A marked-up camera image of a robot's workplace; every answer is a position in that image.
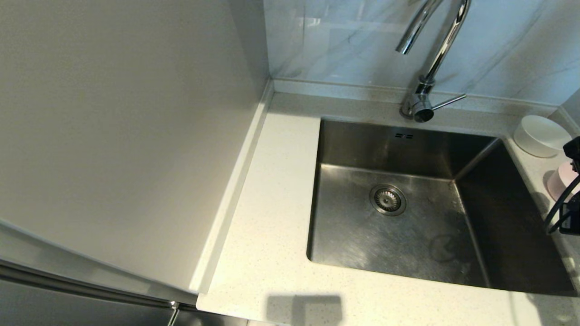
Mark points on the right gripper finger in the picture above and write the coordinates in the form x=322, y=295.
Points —
x=572, y=219

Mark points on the pink ceramic bowl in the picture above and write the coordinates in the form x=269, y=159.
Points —
x=559, y=183

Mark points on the white ceramic bowl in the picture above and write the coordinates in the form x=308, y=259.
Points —
x=541, y=136

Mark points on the chrome gooseneck faucet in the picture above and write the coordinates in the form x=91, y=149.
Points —
x=419, y=107

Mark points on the stainless steel sink basin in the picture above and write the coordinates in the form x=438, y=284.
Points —
x=408, y=244

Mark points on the round metal drain strainer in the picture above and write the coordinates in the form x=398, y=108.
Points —
x=388, y=199

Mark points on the grey tall cabinet side panel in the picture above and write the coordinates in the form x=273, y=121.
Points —
x=113, y=136

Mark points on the chrome door trim strip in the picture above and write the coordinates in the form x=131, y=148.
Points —
x=90, y=290

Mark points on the grey appliance door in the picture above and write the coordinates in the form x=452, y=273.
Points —
x=68, y=310

